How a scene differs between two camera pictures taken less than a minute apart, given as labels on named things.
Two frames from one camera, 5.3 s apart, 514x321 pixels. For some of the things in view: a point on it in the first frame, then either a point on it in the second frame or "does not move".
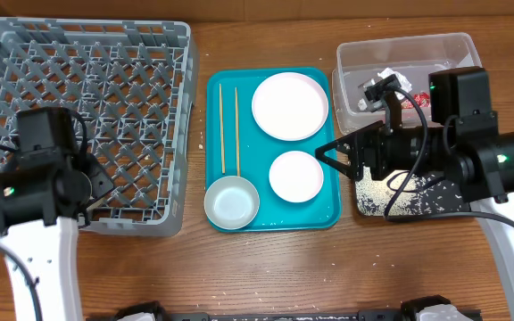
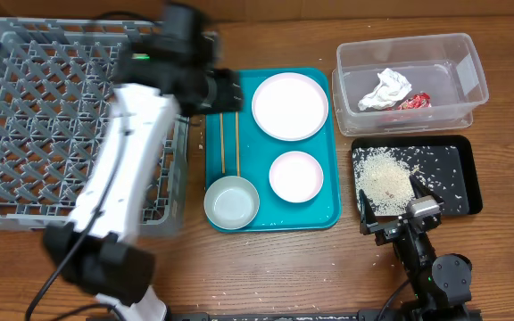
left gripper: [91, 165] -> [234, 94]
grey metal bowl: [231, 202] does not move
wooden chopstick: [221, 130] does not move
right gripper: [368, 152] -> [391, 227]
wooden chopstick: [237, 131] does not move
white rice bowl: [296, 176] does not move
